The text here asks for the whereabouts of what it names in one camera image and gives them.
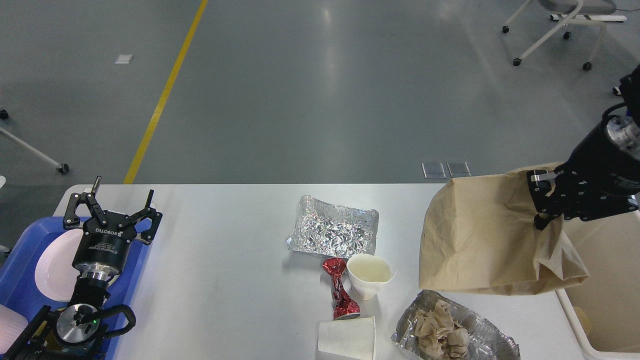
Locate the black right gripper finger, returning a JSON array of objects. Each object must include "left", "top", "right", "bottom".
[
  {"left": 563, "top": 193, "right": 639, "bottom": 222},
  {"left": 526, "top": 170, "right": 570, "bottom": 231}
]

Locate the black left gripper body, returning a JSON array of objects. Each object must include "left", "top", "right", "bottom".
[{"left": 71, "top": 212, "right": 137, "bottom": 276}]

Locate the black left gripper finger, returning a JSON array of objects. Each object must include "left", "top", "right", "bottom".
[
  {"left": 62, "top": 175, "right": 108, "bottom": 230},
  {"left": 118, "top": 189, "right": 163, "bottom": 246}
]

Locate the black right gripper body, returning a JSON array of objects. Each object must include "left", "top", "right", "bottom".
[{"left": 560, "top": 120, "right": 640, "bottom": 197}]

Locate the pink plate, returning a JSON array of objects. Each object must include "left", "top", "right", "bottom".
[{"left": 34, "top": 228, "right": 121, "bottom": 303}]

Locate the brown paper bag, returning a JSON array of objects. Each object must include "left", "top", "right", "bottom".
[{"left": 417, "top": 167, "right": 590, "bottom": 296}]

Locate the foil with tissue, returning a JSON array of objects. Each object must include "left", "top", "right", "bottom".
[{"left": 391, "top": 289, "right": 521, "bottom": 360}]

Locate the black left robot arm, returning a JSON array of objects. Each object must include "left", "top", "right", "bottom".
[{"left": 2, "top": 177, "right": 163, "bottom": 360}]

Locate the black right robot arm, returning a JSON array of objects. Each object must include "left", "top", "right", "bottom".
[{"left": 525, "top": 68, "right": 640, "bottom": 230}]

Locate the white chair base left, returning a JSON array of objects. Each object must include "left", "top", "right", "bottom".
[{"left": 0, "top": 127, "right": 70, "bottom": 174}]

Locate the blue plastic tray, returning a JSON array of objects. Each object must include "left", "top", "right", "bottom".
[{"left": 0, "top": 216, "right": 151, "bottom": 360}]

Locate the beige plastic bin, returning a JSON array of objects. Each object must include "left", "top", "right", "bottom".
[{"left": 557, "top": 210, "right": 640, "bottom": 360}]

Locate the white office chair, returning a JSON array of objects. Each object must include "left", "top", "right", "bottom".
[{"left": 512, "top": 0, "right": 617, "bottom": 72}]

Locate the crumpled aluminium foil sheet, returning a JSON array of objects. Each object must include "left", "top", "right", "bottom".
[{"left": 285, "top": 194, "right": 380, "bottom": 259}]

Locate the crumpled white paper cup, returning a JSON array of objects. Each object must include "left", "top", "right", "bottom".
[{"left": 346, "top": 253, "right": 396, "bottom": 301}]

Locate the red foil wrapper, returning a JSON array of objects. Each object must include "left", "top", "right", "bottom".
[{"left": 322, "top": 257, "right": 361, "bottom": 321}]

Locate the white paper cup lying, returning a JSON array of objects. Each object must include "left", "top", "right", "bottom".
[{"left": 317, "top": 316, "right": 377, "bottom": 360}]

